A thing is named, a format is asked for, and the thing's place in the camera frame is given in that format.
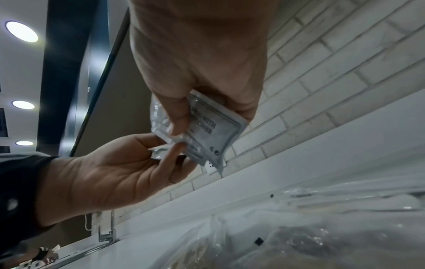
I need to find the white wall socket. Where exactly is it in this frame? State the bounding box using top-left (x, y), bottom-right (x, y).
top-left (205, 160), bottom-right (227, 175)

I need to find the black left wristband with markers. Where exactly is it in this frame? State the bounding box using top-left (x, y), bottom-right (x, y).
top-left (0, 153), bottom-right (59, 263)

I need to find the person's left hand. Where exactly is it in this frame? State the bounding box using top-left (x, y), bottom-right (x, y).
top-left (35, 132), bottom-right (200, 227)

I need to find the stack of grey shampoo sachets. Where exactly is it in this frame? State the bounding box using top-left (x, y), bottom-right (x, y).
top-left (150, 90), bottom-right (250, 177)

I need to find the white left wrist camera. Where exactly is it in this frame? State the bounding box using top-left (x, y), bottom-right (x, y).
top-left (19, 243), bottom-right (61, 266)

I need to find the person's right hand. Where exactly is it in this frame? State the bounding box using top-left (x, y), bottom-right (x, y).
top-left (127, 0), bottom-right (280, 137)

